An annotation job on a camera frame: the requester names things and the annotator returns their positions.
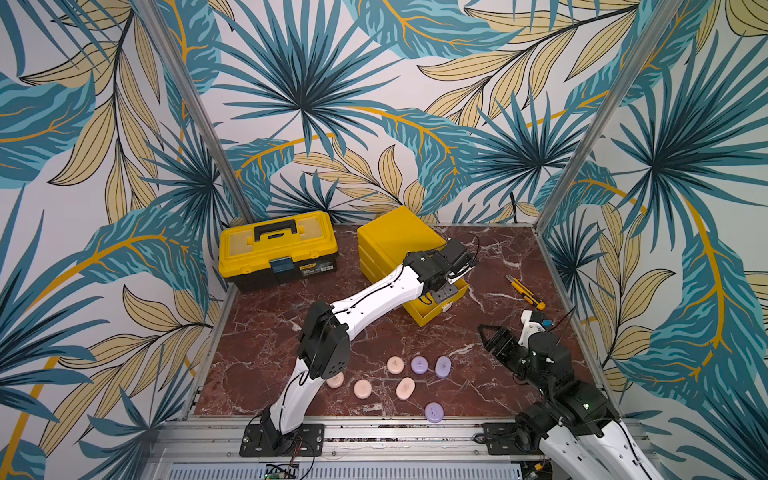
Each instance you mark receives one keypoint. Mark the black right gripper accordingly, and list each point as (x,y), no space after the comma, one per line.
(513,346)

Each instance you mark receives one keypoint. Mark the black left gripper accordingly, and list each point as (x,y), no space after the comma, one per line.
(446,294)

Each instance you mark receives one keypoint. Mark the yellow drawer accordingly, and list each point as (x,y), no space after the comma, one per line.
(425,309)

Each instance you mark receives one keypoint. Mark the purple oval earphone case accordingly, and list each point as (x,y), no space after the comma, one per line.
(443,367)

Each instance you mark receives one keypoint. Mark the purple round earphone case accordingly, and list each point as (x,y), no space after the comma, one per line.
(419,365)
(434,412)

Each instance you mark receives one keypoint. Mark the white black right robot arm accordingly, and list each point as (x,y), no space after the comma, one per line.
(573,424)

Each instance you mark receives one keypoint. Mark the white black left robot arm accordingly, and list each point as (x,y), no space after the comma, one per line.
(329,329)

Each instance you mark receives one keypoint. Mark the yellow plastic drawer cabinet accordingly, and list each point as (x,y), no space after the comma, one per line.
(384,242)

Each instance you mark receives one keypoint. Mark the yellow black utility knife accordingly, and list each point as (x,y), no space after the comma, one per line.
(528,295)

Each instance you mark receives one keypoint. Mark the pink round earphone case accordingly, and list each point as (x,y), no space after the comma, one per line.
(336,381)
(362,389)
(395,365)

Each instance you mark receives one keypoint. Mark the pink oval earphone case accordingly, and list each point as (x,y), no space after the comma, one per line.
(405,388)

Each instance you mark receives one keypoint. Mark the yellow black plastic toolbox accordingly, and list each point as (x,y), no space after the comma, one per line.
(270,253)

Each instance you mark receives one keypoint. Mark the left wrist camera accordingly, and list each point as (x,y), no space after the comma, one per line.
(459,259)

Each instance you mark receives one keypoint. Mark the right aluminium frame post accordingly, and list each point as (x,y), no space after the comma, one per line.
(647,41)

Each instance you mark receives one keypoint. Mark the aluminium frame post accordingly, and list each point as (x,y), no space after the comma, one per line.
(647,41)
(159,32)

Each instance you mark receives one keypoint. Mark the left aluminium frame post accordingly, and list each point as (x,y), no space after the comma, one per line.
(159,32)

